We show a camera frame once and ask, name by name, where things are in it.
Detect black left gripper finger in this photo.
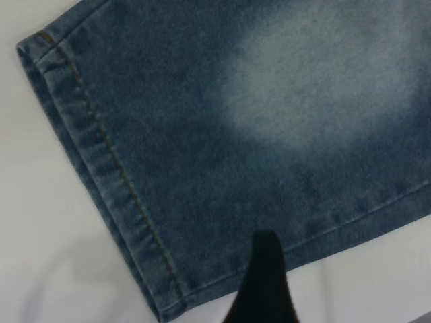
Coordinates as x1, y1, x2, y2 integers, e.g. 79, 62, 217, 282
227, 229, 306, 323

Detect blue denim kids pants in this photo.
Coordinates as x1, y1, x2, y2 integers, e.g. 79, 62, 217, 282
15, 0, 431, 314

